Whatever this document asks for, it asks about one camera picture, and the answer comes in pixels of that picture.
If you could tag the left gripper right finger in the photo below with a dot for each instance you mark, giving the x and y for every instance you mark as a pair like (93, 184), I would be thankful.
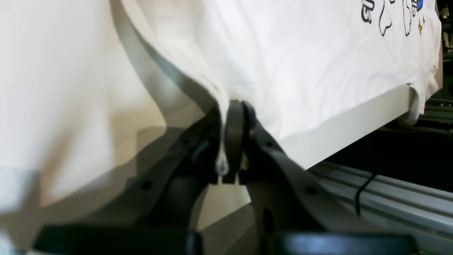
(294, 214)

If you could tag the white printed t-shirt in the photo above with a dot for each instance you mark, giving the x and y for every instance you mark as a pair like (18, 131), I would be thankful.
(86, 84)

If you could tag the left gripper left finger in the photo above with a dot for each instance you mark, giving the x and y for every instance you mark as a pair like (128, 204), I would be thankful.
(152, 215)

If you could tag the aluminium frame rail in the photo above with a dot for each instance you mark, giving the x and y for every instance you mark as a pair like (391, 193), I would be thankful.
(396, 205)

